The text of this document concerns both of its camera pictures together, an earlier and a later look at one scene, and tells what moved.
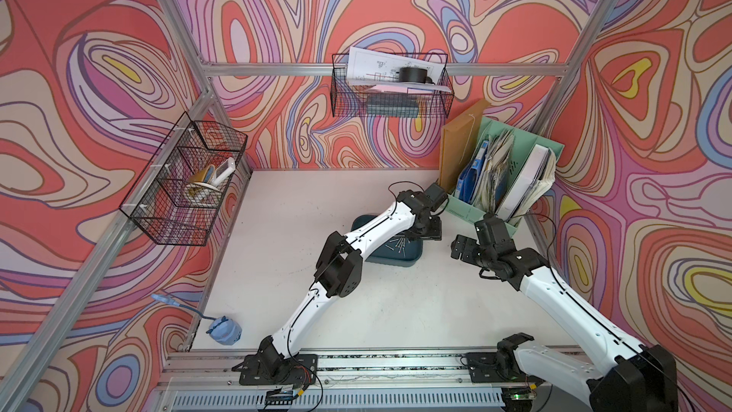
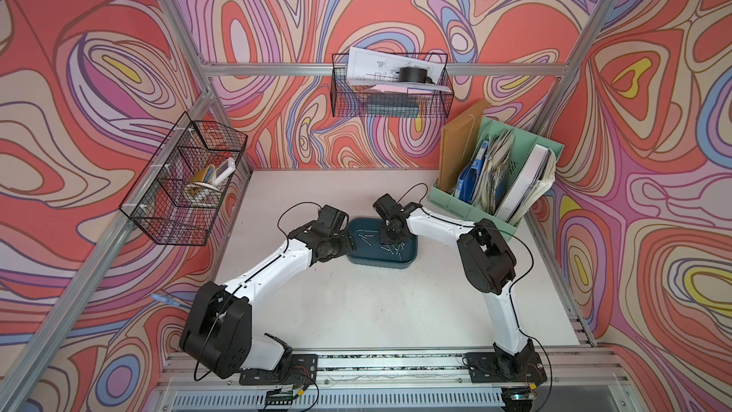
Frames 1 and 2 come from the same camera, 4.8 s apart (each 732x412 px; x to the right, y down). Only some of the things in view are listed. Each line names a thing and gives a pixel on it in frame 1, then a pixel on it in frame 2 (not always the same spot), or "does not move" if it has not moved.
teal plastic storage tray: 404,251 does not move
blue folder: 466,181 does not move
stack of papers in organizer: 495,174 does not move
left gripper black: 435,232 -> 347,242
